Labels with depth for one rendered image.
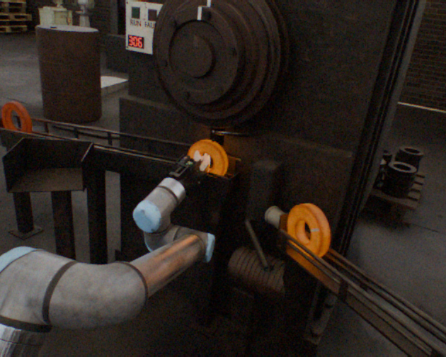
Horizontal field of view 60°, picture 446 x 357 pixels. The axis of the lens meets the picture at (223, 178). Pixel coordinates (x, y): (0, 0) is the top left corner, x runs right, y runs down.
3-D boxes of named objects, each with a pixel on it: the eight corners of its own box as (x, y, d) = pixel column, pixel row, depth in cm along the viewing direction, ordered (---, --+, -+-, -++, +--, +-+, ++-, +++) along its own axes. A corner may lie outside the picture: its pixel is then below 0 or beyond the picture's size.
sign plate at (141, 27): (129, 49, 156) (129, 0, 148) (182, 59, 145) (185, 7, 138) (125, 49, 154) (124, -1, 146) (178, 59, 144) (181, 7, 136)
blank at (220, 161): (191, 137, 143) (186, 139, 141) (228, 142, 137) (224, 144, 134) (192, 176, 149) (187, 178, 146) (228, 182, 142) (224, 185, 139)
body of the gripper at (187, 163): (202, 158, 129) (183, 179, 121) (204, 177, 135) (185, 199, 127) (183, 152, 132) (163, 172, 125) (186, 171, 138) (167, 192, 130)
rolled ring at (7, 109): (19, 100, 180) (25, 99, 183) (-4, 103, 189) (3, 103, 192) (30, 139, 186) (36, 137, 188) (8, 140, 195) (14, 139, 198)
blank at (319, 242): (301, 258, 116) (292, 260, 115) (291, 207, 119) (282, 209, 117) (336, 256, 102) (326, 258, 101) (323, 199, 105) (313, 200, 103)
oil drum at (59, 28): (76, 105, 448) (71, 23, 410) (114, 116, 424) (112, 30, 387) (30, 115, 399) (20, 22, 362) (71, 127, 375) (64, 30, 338)
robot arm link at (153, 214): (133, 227, 121) (127, 205, 114) (156, 202, 129) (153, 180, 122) (157, 239, 117) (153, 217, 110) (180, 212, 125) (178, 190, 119)
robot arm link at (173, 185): (180, 210, 124) (156, 201, 128) (188, 201, 128) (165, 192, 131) (176, 190, 119) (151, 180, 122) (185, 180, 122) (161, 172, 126)
